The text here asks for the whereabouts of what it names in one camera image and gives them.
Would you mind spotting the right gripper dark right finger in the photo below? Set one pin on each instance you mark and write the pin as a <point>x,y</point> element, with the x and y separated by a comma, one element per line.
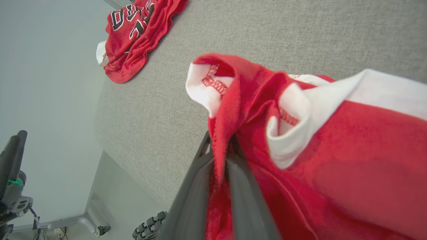
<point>247,206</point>

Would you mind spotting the red shorts with white stripe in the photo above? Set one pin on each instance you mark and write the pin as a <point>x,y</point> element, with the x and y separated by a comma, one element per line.
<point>350,150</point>

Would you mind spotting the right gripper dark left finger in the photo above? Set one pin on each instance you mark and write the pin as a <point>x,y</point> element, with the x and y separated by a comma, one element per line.
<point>190,200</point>

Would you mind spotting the grey metal frame bar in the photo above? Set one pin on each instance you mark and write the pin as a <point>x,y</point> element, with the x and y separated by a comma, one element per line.
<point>66,221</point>

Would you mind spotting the red jersey with white sleeves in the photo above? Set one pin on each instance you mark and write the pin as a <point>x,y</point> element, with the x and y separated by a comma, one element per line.
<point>133,50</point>

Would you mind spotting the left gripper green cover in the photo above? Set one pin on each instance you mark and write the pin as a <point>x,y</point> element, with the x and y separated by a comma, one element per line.
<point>15,196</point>

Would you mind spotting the small black caster wheel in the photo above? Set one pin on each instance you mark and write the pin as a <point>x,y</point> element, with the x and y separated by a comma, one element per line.
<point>104,230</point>

